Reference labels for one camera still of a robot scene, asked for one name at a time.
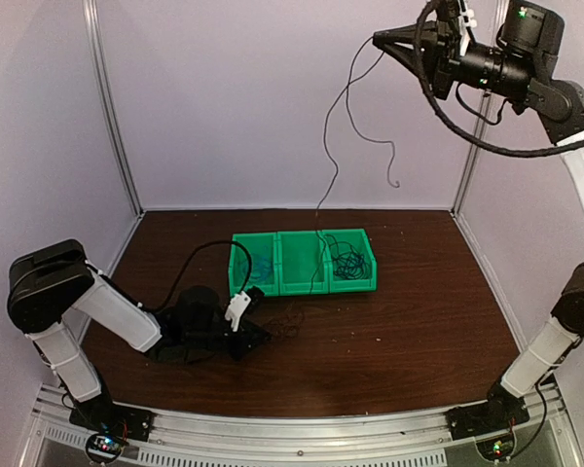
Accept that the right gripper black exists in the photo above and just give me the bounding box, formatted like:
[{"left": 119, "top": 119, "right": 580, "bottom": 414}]
[{"left": 371, "top": 14, "right": 536, "bottom": 100}]

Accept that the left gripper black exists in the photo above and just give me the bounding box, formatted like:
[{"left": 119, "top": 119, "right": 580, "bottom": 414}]
[{"left": 185, "top": 317, "right": 272, "bottom": 362}]

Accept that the brown wire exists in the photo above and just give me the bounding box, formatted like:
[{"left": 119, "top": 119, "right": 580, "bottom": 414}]
[
  {"left": 307, "top": 36, "right": 403, "bottom": 296},
  {"left": 265, "top": 301, "right": 306, "bottom": 341}
]

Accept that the light blue wire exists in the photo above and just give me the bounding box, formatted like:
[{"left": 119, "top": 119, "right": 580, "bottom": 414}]
[{"left": 237, "top": 250, "right": 276, "bottom": 286}]

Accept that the green bin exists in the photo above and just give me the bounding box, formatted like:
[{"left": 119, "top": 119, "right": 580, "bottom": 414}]
[
  {"left": 228, "top": 233, "right": 279, "bottom": 297},
  {"left": 277, "top": 231, "right": 329, "bottom": 296},
  {"left": 321, "top": 229, "right": 378, "bottom": 294}
]

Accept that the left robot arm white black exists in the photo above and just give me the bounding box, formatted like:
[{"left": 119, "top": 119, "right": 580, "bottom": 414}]
[{"left": 6, "top": 239, "right": 272, "bottom": 432}]

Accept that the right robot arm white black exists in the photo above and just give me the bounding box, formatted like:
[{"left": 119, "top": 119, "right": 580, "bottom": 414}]
[{"left": 371, "top": 1, "right": 584, "bottom": 430}]

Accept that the left circuit board with LEDs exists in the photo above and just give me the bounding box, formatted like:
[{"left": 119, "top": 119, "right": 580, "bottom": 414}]
[{"left": 85, "top": 433, "right": 127, "bottom": 463}]

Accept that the circuit board with leds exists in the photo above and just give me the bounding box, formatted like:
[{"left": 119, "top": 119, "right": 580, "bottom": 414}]
[
  {"left": 85, "top": 433, "right": 127, "bottom": 463},
  {"left": 476, "top": 434, "right": 516, "bottom": 462}
]

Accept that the right circuit board with LEDs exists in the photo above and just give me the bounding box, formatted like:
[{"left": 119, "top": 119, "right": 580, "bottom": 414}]
[{"left": 476, "top": 434, "right": 516, "bottom": 462}]

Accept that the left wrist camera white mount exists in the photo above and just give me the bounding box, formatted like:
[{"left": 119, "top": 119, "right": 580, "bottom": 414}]
[{"left": 224, "top": 287, "right": 265, "bottom": 333}]

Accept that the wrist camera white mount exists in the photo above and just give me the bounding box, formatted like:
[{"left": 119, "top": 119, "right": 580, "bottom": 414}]
[
  {"left": 224, "top": 287, "right": 265, "bottom": 333},
  {"left": 436, "top": 0, "right": 477, "bottom": 57}
]

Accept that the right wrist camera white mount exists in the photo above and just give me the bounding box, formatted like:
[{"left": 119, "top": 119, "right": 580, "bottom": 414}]
[{"left": 436, "top": 0, "right": 477, "bottom": 57}]

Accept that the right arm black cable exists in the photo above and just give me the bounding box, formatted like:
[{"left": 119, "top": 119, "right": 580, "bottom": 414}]
[{"left": 415, "top": 0, "right": 584, "bottom": 160}]

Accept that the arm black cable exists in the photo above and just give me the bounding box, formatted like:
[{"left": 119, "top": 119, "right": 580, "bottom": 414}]
[
  {"left": 85, "top": 241, "right": 254, "bottom": 366},
  {"left": 415, "top": 0, "right": 584, "bottom": 160}
]

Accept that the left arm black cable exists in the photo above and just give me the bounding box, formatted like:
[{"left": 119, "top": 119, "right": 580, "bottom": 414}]
[{"left": 85, "top": 241, "right": 254, "bottom": 366}]

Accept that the right aluminium frame post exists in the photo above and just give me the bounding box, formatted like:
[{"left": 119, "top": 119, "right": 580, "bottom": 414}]
[{"left": 452, "top": 0, "right": 508, "bottom": 219}]

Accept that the aluminium frame post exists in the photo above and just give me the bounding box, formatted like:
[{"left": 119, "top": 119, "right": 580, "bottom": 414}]
[
  {"left": 452, "top": 0, "right": 508, "bottom": 219},
  {"left": 82, "top": 0, "right": 144, "bottom": 217}
]

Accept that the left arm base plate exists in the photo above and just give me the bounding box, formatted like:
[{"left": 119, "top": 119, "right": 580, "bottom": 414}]
[{"left": 69, "top": 397, "right": 154, "bottom": 442}]

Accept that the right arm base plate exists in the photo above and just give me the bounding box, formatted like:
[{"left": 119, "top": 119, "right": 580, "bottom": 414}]
[{"left": 446, "top": 401, "right": 529, "bottom": 441}]

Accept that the front aluminium rail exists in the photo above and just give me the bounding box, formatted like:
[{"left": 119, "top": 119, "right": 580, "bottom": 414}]
[{"left": 26, "top": 383, "right": 578, "bottom": 467}]

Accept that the left aluminium frame post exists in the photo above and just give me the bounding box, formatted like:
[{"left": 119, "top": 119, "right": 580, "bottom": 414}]
[{"left": 82, "top": 0, "right": 144, "bottom": 217}]

